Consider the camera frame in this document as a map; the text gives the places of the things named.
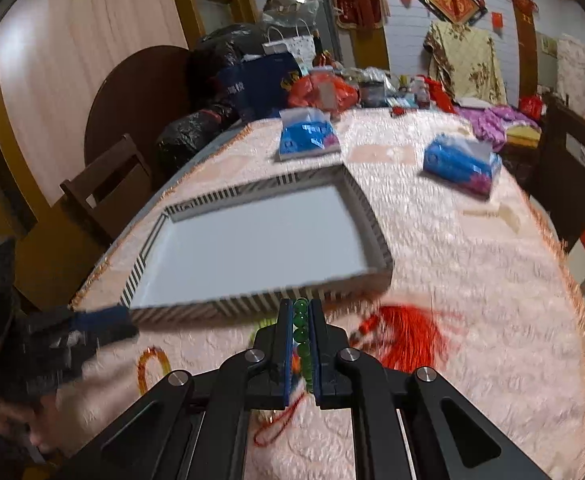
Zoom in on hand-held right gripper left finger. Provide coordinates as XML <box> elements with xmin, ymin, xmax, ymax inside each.
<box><xmin>60</xmin><ymin>299</ymin><xmax>294</xmax><ymax>480</ymax></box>

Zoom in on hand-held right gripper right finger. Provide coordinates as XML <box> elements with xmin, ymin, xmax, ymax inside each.
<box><xmin>309</xmin><ymin>299</ymin><xmax>553</xmax><ymax>480</ymax></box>

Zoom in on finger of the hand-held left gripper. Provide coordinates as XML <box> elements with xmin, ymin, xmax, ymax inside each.
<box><xmin>42</xmin><ymin>332</ymin><xmax>104</xmax><ymax>378</ymax></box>
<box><xmin>65</xmin><ymin>304</ymin><xmax>140</xmax><ymax>347</ymax></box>

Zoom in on green bead bracelet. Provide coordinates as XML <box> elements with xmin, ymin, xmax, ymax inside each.
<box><xmin>257</xmin><ymin>298</ymin><xmax>319</xmax><ymax>397</ymax></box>

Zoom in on orange bead bracelet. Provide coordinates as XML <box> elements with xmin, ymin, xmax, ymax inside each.
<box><xmin>136</xmin><ymin>347</ymin><xmax>174</xmax><ymax>396</ymax></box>

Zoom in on red tassel knot ornament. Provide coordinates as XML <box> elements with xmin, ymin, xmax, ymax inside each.
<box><xmin>252</xmin><ymin>303</ymin><xmax>456</xmax><ymax>449</ymax></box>

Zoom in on striped cardboard box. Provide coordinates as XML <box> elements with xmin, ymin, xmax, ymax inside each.
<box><xmin>120</xmin><ymin>167</ymin><xmax>394</xmax><ymax>327</ymax></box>

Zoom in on person's left hand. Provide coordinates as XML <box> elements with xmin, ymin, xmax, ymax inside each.
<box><xmin>0</xmin><ymin>391</ymin><xmax>74</xmax><ymax>462</ymax></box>

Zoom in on dark wooden chair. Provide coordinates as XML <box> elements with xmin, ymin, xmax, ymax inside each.
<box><xmin>527</xmin><ymin>92</ymin><xmax>585</xmax><ymax>256</ymax></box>
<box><xmin>60</xmin><ymin>133</ymin><xmax>159</xmax><ymax>247</ymax></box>

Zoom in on pink embroidered tablecloth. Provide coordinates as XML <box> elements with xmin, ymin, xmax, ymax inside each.
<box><xmin>69</xmin><ymin>106</ymin><xmax>585</xmax><ymax>480</ymax></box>

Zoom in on small black garbage bag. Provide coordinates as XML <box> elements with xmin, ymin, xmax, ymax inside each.
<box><xmin>154</xmin><ymin>105</ymin><xmax>244</xmax><ymax>174</ymax></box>

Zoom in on blue tissue pack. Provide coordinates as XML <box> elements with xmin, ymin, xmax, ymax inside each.
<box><xmin>423</xmin><ymin>132</ymin><xmax>504</xmax><ymax>199</ymax></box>
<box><xmin>276</xmin><ymin>107</ymin><xmax>342</xmax><ymax>162</ymax></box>

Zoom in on round dark brown tabletop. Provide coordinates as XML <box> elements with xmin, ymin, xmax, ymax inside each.
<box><xmin>83</xmin><ymin>46</ymin><xmax>196</xmax><ymax>196</ymax></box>

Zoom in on red plastic bag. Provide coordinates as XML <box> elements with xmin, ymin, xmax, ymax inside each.
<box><xmin>287</xmin><ymin>70</ymin><xmax>361</xmax><ymax>114</ymax></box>

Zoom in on dark blue paper bag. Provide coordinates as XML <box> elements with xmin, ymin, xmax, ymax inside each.
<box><xmin>216</xmin><ymin>52</ymin><xmax>307</xmax><ymax>124</ymax></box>

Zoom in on clear plastic bag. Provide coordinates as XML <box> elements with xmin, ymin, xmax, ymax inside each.
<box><xmin>359</xmin><ymin>67</ymin><xmax>399</xmax><ymax>107</ymax></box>

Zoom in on white bottle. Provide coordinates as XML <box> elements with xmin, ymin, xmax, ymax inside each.
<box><xmin>413</xmin><ymin>75</ymin><xmax>431</xmax><ymax>109</ymax></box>

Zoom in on purple cloth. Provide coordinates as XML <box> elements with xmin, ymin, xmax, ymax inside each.
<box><xmin>455</xmin><ymin>104</ymin><xmax>542</xmax><ymax>154</ymax></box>

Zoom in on large black garbage bag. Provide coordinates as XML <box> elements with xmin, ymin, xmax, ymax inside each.
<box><xmin>189</xmin><ymin>22</ymin><xmax>274</xmax><ymax>111</ymax></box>

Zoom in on white paper bag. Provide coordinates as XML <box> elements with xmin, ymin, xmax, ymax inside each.
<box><xmin>261</xmin><ymin>22</ymin><xmax>316</xmax><ymax>69</ymax></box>

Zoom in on floral yellow cloth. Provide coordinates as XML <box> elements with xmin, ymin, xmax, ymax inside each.
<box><xmin>423</xmin><ymin>22</ymin><xmax>508</xmax><ymax>106</ymax></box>

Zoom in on red gift bag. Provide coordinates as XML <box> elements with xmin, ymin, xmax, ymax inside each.
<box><xmin>517</xmin><ymin>95</ymin><xmax>544</xmax><ymax>119</ymax></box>

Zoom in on metal pot in plastic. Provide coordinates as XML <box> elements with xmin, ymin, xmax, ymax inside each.
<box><xmin>262</xmin><ymin>0</ymin><xmax>321</xmax><ymax>29</ymax></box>

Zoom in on pink patterned curtain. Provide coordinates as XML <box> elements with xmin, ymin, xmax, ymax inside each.
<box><xmin>555</xmin><ymin>34</ymin><xmax>585</xmax><ymax>107</ymax></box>

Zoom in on wooden door frame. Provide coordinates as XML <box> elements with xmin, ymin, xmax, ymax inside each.
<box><xmin>507</xmin><ymin>0</ymin><xmax>539</xmax><ymax>102</ymax></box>

